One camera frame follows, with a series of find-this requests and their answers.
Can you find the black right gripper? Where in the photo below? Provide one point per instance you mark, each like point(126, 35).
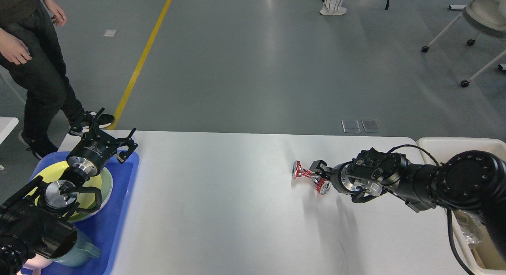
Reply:
point(321, 172)

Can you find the blue plastic tray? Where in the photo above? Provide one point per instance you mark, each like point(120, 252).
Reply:
point(105, 228)

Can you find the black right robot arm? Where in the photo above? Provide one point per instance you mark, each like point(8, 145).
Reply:
point(472, 181)

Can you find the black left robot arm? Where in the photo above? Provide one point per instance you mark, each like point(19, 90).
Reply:
point(36, 219)

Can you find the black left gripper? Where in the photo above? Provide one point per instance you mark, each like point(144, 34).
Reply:
point(91, 154)

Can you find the red snack wrapper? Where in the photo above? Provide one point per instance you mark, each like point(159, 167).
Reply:
point(322, 185)

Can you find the white plastic bin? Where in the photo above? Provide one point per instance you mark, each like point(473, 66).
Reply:
point(445, 148)

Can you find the yellow plastic plate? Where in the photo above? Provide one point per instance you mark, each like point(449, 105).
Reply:
point(53, 171)

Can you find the pink ribbed mug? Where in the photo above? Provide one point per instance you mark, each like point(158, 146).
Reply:
point(37, 263)

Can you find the teal mug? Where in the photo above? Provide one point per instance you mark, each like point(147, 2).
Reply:
point(76, 250)

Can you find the white rolling chair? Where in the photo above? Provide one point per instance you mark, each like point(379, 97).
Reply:
point(487, 17)

